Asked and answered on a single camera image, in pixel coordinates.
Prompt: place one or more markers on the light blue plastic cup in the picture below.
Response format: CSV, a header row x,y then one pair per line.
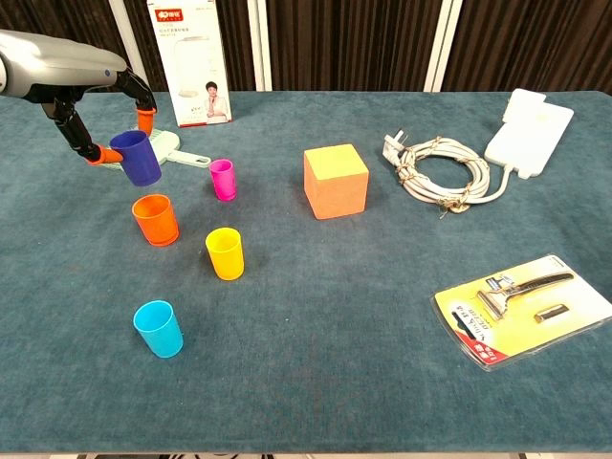
x,y
160,334

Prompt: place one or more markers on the mint green hand brush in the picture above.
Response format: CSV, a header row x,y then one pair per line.
x,y
186,157

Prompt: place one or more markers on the teal table cloth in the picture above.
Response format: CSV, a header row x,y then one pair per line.
x,y
306,311

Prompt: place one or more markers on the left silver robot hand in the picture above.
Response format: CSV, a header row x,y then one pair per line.
x,y
57,67

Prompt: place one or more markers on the yellow plastic cup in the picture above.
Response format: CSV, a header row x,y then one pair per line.
x,y
225,260

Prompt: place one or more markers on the yellow razor blister pack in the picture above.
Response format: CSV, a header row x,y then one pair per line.
x,y
526,330

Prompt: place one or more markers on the dark blue plastic cup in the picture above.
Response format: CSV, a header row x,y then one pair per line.
x,y
141,165

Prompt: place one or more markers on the orange yellow foam cube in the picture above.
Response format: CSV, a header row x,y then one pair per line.
x,y
334,191

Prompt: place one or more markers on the white partition frame post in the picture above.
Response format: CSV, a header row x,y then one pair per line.
x,y
442,48
123,19
264,48

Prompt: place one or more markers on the white lamp product box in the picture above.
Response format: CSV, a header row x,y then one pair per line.
x,y
191,57

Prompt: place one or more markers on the orange plastic cup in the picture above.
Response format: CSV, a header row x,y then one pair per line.
x,y
158,225

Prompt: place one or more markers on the magenta plastic cup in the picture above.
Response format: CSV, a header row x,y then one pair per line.
x,y
223,184

